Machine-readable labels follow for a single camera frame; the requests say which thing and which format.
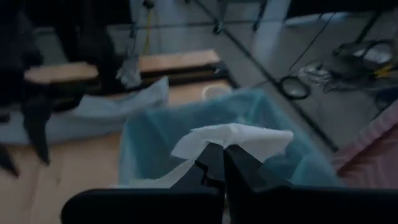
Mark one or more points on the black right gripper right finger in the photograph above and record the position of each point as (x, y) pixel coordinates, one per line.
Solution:
(245, 171)

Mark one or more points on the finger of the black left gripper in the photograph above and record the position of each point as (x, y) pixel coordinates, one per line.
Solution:
(38, 133)
(7, 161)

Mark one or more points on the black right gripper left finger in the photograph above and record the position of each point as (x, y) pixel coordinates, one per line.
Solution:
(205, 168)

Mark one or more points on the white paper towel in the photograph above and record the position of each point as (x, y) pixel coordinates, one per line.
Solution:
(236, 137)

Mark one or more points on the grey plastic trash bag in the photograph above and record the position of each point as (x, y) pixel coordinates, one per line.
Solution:
(102, 109)

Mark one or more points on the blue plastic trash bag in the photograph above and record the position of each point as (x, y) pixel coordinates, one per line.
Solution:
(149, 140)

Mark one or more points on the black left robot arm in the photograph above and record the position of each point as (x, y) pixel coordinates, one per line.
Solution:
(90, 37)

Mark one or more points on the masking tape roll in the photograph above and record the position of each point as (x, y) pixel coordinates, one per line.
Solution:
(216, 91)

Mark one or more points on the pink chevron blanket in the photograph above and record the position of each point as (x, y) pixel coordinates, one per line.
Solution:
(373, 149)

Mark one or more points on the black stand legs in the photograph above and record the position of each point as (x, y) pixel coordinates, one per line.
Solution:
(217, 26)

